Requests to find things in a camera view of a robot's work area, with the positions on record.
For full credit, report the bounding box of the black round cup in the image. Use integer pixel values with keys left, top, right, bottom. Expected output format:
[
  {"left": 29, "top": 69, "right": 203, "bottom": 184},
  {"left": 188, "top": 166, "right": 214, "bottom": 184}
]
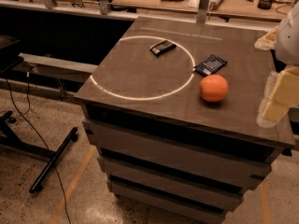
[{"left": 258, "top": 0, "right": 275, "bottom": 10}]

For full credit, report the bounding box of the blue rxbar wrapper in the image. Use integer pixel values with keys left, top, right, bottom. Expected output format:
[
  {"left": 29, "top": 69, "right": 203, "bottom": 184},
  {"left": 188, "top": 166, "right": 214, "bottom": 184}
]
[{"left": 194, "top": 55, "right": 227, "bottom": 76}]

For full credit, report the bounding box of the black rxbar chocolate wrapper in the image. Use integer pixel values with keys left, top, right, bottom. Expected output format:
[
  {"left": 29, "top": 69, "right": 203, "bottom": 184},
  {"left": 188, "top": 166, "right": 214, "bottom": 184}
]
[{"left": 149, "top": 40, "right": 177, "bottom": 57}]

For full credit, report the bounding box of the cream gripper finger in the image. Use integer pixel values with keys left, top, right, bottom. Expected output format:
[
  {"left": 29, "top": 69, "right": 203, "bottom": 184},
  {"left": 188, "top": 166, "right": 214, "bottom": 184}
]
[
  {"left": 256, "top": 65, "right": 299, "bottom": 128},
  {"left": 254, "top": 27, "right": 278, "bottom": 50}
]

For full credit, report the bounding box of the orange fruit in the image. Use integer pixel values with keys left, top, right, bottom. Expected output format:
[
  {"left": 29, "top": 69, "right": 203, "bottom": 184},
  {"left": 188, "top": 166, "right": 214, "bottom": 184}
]
[{"left": 199, "top": 75, "right": 229, "bottom": 103}]

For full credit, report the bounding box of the black floor cable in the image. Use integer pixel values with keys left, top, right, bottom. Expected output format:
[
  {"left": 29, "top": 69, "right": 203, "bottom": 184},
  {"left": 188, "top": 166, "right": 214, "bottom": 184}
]
[{"left": 4, "top": 68, "right": 73, "bottom": 224}]

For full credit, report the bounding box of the grey metal rail beam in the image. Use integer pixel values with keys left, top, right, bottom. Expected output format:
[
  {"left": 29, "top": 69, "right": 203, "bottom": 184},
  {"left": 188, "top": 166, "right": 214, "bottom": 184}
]
[{"left": 14, "top": 53, "right": 97, "bottom": 83}]

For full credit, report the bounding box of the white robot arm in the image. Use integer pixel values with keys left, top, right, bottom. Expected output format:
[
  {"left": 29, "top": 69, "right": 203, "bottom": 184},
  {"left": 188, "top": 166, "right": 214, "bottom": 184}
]
[{"left": 255, "top": 3, "right": 299, "bottom": 128}]

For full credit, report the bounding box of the grey drawer cabinet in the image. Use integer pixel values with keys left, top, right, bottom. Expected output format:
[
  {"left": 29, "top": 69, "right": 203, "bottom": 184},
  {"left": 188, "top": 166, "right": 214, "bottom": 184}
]
[{"left": 76, "top": 17, "right": 294, "bottom": 224}]

